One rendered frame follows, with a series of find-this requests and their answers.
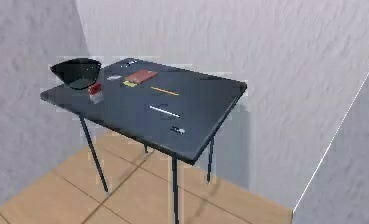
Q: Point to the small grey flat object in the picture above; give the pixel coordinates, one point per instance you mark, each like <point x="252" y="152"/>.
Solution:
<point x="114" y="77"/>

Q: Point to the black bowl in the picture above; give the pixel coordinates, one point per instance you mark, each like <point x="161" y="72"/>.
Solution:
<point x="77" y="71"/>

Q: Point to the dark keys with silver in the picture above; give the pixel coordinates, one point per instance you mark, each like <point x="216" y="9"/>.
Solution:
<point x="129" y="62"/>

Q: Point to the orange pencil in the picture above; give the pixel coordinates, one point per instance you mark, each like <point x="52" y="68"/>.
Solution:
<point x="164" y="91"/>

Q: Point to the white pen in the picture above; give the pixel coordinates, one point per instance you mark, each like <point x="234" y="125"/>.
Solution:
<point x="164" y="111"/>

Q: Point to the yellow green card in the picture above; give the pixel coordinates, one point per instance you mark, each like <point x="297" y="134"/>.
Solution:
<point x="129" y="83"/>

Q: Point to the red book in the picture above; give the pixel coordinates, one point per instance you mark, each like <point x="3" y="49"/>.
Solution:
<point x="141" y="76"/>

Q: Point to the dark grey table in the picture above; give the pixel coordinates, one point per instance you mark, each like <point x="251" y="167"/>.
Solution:
<point x="198" y="106"/>

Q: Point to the small black silver object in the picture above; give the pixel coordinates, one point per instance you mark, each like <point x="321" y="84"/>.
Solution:
<point x="177" y="129"/>

